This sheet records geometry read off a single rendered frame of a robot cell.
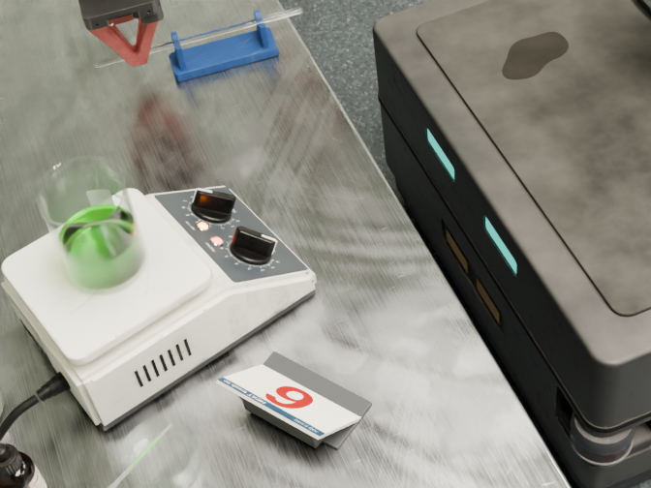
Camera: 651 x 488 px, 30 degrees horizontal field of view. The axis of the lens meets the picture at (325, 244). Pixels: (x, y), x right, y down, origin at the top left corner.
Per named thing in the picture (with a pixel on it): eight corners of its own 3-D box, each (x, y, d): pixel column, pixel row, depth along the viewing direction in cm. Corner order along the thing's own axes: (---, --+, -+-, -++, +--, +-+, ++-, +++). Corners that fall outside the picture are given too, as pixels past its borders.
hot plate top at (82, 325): (136, 190, 94) (133, 182, 93) (219, 281, 87) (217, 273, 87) (-2, 270, 90) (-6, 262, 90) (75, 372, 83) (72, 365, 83)
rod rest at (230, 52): (270, 34, 117) (265, 4, 114) (279, 55, 114) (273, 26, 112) (170, 60, 116) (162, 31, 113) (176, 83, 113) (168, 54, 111)
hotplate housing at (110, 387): (231, 203, 103) (213, 137, 97) (322, 296, 95) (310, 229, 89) (-1, 345, 96) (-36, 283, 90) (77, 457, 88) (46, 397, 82)
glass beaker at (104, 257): (49, 268, 89) (15, 191, 83) (120, 220, 91) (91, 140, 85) (104, 321, 85) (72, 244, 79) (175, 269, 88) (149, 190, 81)
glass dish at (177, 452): (163, 418, 90) (157, 402, 88) (217, 456, 87) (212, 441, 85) (110, 472, 87) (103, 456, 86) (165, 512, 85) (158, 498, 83)
